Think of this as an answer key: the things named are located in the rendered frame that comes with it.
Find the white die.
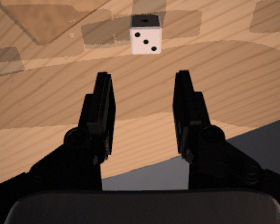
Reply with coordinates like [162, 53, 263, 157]
[130, 15, 162, 54]

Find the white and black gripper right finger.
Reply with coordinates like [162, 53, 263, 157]
[173, 70, 280, 205]

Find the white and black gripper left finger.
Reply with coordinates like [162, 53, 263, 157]
[0, 72, 116, 224]

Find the brown square mat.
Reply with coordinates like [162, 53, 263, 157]
[0, 0, 108, 47]

